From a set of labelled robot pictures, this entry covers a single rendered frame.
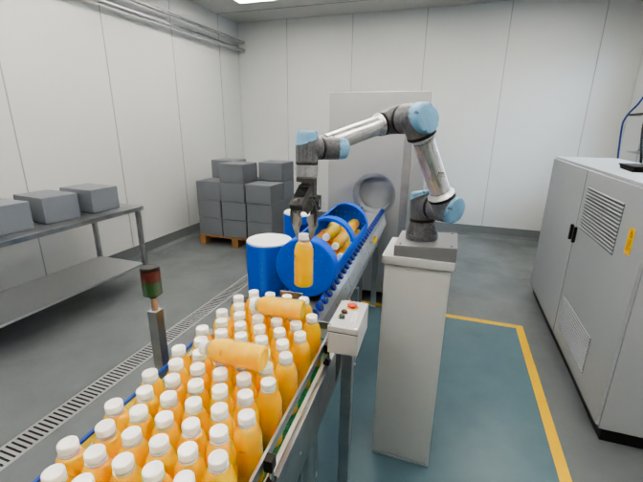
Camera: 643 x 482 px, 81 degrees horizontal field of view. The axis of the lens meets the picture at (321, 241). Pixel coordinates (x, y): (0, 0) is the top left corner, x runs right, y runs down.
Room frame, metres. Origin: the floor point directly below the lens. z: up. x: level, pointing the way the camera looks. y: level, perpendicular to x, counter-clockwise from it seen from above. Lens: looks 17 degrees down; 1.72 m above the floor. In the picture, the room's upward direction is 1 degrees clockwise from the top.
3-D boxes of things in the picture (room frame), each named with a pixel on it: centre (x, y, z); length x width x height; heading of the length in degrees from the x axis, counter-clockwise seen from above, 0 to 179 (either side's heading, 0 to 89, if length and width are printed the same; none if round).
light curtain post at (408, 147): (2.78, -0.61, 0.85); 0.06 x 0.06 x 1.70; 74
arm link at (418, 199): (1.73, -0.48, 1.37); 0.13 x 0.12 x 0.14; 30
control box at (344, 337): (1.17, -0.10, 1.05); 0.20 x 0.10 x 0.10; 164
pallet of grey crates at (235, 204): (5.56, 1.12, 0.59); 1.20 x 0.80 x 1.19; 71
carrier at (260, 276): (2.23, 0.32, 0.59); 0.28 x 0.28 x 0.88
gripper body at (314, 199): (1.29, 0.05, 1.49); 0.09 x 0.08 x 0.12; 159
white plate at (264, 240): (2.23, 0.32, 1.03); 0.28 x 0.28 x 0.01
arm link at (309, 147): (1.29, 0.05, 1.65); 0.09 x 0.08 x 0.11; 120
